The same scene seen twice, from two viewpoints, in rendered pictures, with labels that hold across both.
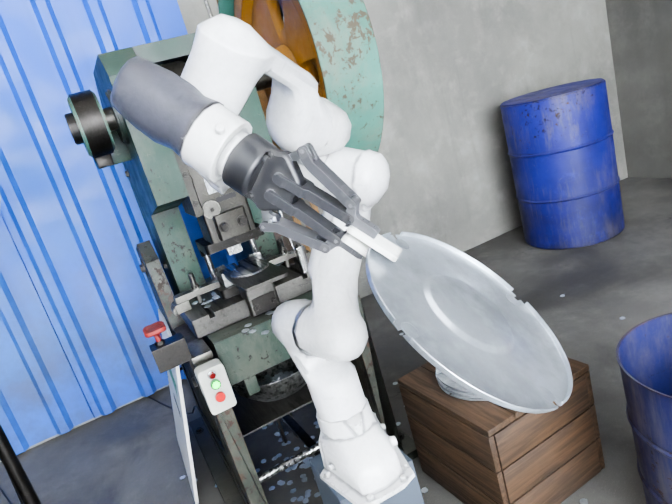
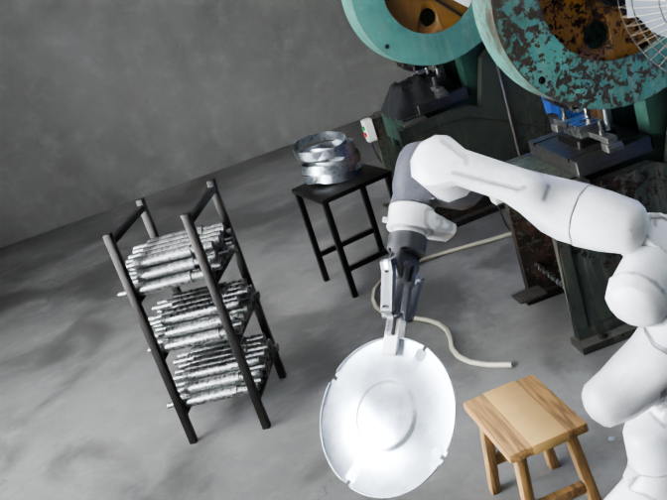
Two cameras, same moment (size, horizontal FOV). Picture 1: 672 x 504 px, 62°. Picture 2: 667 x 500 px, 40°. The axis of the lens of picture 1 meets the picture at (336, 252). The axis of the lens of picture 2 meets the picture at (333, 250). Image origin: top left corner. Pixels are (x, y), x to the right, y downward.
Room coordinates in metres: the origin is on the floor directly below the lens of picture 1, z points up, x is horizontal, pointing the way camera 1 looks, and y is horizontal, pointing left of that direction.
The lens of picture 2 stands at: (0.99, -1.53, 1.79)
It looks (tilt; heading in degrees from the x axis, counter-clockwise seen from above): 20 degrees down; 105
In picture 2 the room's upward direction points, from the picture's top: 18 degrees counter-clockwise
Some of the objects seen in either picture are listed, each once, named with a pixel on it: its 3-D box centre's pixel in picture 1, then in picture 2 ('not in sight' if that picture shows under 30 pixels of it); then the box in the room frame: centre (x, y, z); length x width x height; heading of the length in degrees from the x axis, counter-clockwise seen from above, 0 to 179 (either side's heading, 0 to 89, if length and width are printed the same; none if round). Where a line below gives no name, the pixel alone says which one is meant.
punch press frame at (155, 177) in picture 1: (223, 244); not in sight; (1.94, 0.38, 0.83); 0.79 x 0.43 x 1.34; 22
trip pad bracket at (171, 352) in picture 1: (177, 368); not in sight; (1.47, 0.53, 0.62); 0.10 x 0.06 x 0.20; 112
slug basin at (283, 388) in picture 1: (276, 372); not in sight; (1.80, 0.32, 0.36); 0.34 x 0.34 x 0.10
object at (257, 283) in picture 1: (260, 291); not in sight; (1.64, 0.26, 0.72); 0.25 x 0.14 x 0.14; 22
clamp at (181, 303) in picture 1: (193, 289); not in sight; (1.74, 0.48, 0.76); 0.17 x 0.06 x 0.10; 112
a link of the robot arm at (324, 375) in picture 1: (315, 353); (659, 400); (1.11, 0.10, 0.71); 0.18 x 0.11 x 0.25; 35
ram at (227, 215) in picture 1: (216, 190); not in sight; (1.77, 0.31, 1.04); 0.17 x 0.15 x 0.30; 22
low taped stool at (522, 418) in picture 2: not in sight; (533, 458); (0.77, 0.75, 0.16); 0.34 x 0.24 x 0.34; 113
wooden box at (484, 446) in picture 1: (498, 422); not in sight; (1.44, -0.33, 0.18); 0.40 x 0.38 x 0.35; 24
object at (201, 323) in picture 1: (248, 292); not in sight; (1.80, 0.32, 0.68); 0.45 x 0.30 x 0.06; 112
